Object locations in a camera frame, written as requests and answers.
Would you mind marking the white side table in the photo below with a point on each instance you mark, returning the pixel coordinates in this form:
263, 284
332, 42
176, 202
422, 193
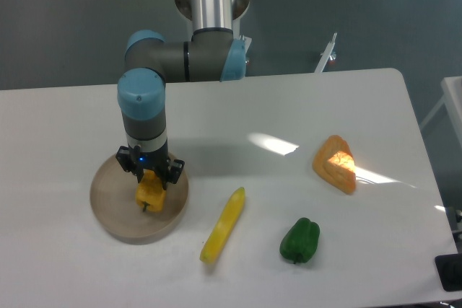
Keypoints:
450, 102

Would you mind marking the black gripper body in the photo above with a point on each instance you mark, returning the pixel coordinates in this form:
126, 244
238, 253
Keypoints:
158, 161

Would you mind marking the yellow toy bell pepper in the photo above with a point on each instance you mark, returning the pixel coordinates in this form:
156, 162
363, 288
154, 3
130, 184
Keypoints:
150, 194

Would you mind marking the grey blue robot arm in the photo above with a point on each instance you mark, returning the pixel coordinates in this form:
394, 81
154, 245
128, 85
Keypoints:
212, 54

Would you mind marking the yellow toy corn cob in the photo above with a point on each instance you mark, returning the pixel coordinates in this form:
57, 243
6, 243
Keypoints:
223, 228

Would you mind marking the orange toy bread slice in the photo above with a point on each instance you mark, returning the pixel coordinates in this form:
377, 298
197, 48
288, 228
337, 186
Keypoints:
334, 163

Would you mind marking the green toy bell pepper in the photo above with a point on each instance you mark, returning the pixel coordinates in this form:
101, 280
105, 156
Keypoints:
300, 243

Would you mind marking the black device at edge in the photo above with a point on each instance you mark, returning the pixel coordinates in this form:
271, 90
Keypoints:
449, 271

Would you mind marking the beige round plate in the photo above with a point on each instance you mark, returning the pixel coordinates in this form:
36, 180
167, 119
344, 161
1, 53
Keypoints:
112, 199

